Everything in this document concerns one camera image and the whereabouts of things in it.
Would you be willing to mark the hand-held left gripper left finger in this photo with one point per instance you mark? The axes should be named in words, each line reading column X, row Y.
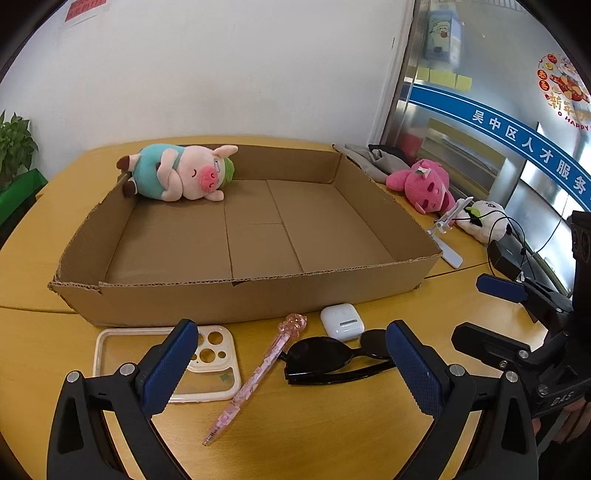
column 166, row 364

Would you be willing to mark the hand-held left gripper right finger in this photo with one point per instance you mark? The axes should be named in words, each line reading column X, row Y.
column 411, row 369

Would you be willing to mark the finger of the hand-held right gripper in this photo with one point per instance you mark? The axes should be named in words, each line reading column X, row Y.
column 489, row 346
column 501, row 287

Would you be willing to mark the clear phone case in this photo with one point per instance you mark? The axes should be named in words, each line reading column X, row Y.
column 217, row 360

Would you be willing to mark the white earbuds case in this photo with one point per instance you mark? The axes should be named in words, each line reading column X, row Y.
column 341, row 321

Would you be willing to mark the pink cartoon pen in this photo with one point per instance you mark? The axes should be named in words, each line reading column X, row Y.
column 258, row 374

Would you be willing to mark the black sunglasses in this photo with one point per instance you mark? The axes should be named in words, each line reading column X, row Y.
column 318, row 355

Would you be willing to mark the shallow cardboard box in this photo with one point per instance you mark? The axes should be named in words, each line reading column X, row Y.
column 258, row 230

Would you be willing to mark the green plant container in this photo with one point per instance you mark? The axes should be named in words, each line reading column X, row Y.
column 21, row 194

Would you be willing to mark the person's right hand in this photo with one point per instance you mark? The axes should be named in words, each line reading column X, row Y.
column 536, row 424

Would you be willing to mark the black rectangular device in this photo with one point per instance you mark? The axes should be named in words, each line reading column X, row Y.
column 508, row 258

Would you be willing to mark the white phone stand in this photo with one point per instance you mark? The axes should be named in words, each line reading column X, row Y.
column 450, row 254

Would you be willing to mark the white plush toy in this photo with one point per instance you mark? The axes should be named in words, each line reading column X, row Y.
column 482, row 221

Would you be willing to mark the magenta plush toy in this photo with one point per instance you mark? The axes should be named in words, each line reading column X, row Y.
column 422, row 187

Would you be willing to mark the blue glass banner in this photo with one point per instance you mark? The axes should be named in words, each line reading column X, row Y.
column 485, row 117

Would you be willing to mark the dark cloth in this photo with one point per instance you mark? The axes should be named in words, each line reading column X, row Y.
column 385, row 150

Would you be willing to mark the grey cloth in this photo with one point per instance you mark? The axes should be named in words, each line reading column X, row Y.
column 369, row 164

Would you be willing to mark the pink pig plush toy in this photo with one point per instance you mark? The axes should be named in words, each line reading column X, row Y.
column 184, row 173

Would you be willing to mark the festive window sticker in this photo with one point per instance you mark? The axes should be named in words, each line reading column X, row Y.
column 565, row 85

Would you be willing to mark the row of yellow sticky notes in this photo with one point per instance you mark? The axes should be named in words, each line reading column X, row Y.
column 443, row 77

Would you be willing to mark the cartoon pig poster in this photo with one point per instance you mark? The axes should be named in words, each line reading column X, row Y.
column 442, row 34

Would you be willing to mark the green potted plant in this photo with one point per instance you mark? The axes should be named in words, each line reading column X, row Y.
column 14, row 147

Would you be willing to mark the red wall notice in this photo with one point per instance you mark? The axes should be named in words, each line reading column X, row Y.
column 82, row 9

